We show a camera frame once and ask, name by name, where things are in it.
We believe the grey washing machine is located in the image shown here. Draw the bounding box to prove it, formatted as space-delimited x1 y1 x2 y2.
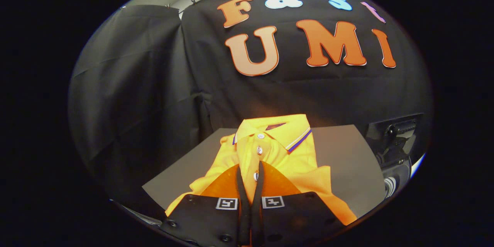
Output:
365 114 425 201

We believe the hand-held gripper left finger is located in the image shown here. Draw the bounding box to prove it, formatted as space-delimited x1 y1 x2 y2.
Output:
160 161 251 247

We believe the yellow polo shirt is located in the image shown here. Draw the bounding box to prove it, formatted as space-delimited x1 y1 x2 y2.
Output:
165 114 357 226

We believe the grey flat board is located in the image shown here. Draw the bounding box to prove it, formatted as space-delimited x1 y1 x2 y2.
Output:
142 125 386 218

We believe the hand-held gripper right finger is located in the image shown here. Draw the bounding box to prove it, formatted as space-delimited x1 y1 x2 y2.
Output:
251 160 346 247

